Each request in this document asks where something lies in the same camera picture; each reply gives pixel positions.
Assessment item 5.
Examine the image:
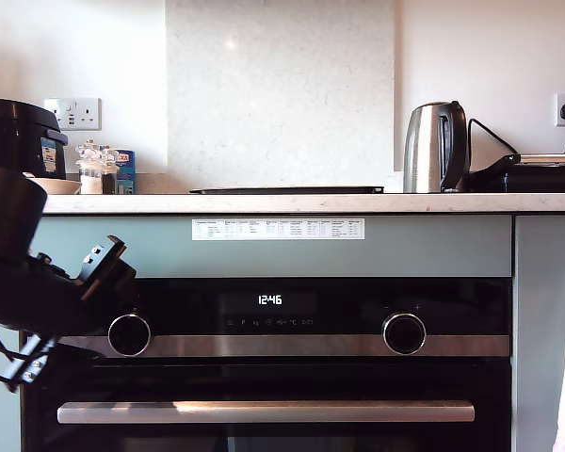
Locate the rotary knob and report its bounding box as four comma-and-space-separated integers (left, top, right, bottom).
381, 312, 428, 357
106, 314, 152, 358

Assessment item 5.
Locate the steel oven door handle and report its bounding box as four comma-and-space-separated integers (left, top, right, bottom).
56, 400, 476, 425

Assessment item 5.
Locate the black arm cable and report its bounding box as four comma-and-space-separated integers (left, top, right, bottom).
0, 315, 24, 392

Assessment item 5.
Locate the narrow grey-green cabinet door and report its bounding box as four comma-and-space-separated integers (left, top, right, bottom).
0, 324, 24, 452

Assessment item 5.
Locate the black rice cooker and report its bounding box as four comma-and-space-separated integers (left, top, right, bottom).
0, 97, 70, 181

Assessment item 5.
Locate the wide grey-green cabinet door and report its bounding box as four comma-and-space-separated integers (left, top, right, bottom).
514, 215, 565, 452

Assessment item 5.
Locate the rotary knob under plus minus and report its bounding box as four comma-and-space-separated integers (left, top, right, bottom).
381, 312, 428, 357

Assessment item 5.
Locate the white printed label sticker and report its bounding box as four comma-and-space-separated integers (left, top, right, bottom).
191, 218, 366, 242

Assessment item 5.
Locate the black contact grill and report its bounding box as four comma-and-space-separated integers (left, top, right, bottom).
468, 153, 565, 193

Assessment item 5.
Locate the stainless steel kettle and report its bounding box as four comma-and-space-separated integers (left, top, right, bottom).
402, 100, 472, 194

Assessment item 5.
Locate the blue salt tub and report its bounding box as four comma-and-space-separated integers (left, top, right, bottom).
111, 149, 137, 195

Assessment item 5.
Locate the white shallow bowl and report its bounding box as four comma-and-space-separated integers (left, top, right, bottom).
22, 171, 83, 195

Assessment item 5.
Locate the grey-green panel with label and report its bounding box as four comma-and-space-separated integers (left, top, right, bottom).
40, 215, 513, 280

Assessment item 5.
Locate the black built-in oven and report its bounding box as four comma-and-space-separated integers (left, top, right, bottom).
21, 276, 514, 452

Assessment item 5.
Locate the white double socket with USB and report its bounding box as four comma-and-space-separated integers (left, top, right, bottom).
43, 97, 103, 132

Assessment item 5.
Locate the clear pepper grinder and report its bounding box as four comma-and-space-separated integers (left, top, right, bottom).
101, 143, 121, 195

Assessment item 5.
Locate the white speckled splashback panel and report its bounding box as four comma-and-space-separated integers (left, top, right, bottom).
165, 0, 402, 194

